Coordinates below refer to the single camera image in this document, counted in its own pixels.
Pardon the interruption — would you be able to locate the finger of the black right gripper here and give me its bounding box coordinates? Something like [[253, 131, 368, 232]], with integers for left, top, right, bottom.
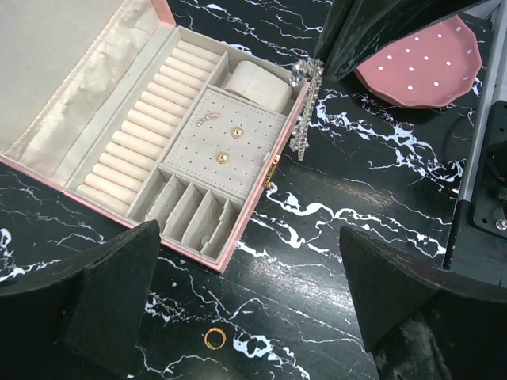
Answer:
[[313, 0, 481, 81]]

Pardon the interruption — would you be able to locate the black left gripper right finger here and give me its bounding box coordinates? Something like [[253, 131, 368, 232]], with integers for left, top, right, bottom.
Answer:
[[339, 226, 506, 379]]

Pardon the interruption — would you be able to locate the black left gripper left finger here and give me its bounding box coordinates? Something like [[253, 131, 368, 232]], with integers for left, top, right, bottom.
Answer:
[[1, 221, 160, 379]]

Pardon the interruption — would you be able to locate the crystal rhinestone necklace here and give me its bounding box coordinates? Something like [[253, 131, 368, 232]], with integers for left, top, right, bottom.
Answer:
[[288, 58, 326, 161]]

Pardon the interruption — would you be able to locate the pink jewelry box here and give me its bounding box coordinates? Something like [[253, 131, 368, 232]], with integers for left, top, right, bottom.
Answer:
[[1, 1, 308, 272]]

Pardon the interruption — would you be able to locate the pink polka dot plate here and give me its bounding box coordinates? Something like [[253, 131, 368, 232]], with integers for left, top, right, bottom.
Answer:
[[355, 16, 482, 108]]

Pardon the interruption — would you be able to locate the beige watch pillow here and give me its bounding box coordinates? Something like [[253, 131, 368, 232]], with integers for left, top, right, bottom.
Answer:
[[223, 60, 292, 113]]

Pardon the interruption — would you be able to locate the gold stud earring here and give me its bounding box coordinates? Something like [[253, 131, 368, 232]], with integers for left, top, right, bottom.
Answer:
[[216, 152, 229, 165], [231, 127, 244, 139]]

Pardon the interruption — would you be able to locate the crystal drop earring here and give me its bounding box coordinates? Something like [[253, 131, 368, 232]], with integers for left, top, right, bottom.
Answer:
[[196, 112, 220, 126]]

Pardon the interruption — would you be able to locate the gold ring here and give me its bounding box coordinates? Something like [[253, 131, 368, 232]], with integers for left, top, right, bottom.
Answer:
[[203, 328, 227, 351]]

